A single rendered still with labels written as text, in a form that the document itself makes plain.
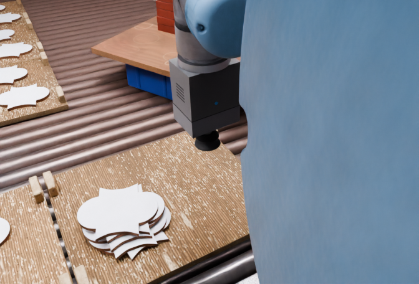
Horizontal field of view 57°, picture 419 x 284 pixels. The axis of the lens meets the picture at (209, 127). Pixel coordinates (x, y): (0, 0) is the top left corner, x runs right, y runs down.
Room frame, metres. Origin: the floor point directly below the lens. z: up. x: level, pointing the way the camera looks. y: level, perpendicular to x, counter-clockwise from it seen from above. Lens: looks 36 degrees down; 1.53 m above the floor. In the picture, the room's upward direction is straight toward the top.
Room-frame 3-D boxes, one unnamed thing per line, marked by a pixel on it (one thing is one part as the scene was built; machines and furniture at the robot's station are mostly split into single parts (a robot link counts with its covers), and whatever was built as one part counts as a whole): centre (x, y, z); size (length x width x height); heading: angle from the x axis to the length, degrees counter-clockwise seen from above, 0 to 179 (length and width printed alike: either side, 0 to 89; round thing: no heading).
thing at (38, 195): (0.58, 0.36, 0.95); 0.06 x 0.02 x 0.03; 30
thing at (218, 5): (0.41, -0.03, 1.39); 0.11 x 0.11 x 0.08; 12
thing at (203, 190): (0.58, 0.10, 0.93); 0.41 x 0.35 x 0.02; 120
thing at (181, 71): (0.52, 0.02, 1.24); 0.12 x 0.09 x 0.16; 30
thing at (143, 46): (1.17, 0.01, 1.03); 0.50 x 0.50 x 0.02; 58
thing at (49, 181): (0.59, 0.34, 0.95); 0.06 x 0.02 x 0.03; 30
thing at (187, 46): (0.50, 0.01, 1.32); 0.08 x 0.08 x 0.05
